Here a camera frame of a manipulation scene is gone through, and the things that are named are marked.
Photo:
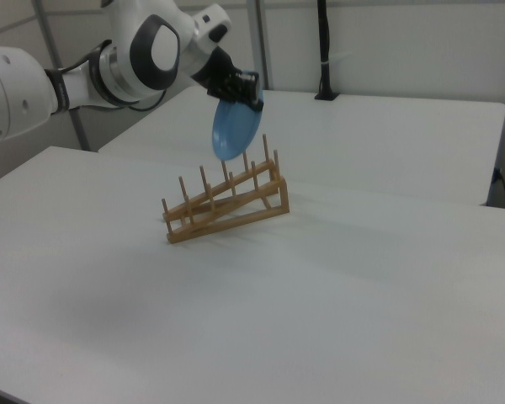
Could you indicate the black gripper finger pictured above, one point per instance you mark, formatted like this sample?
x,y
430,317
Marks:
x,y
257,103

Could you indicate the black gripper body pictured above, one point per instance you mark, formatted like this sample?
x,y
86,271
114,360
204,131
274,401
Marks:
x,y
227,80

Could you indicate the blue plate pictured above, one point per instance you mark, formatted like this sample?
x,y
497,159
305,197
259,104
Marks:
x,y
233,130

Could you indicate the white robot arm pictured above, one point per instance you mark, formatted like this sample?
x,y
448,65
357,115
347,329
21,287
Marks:
x,y
8,84

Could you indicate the wooden plate rack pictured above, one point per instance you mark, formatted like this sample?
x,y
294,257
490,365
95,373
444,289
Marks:
x,y
235,221

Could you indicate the black pole stand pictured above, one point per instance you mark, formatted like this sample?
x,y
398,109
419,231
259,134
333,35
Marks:
x,y
323,42

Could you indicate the grey metal frame post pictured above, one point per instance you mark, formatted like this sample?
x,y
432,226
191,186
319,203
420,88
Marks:
x,y
261,42
46,29

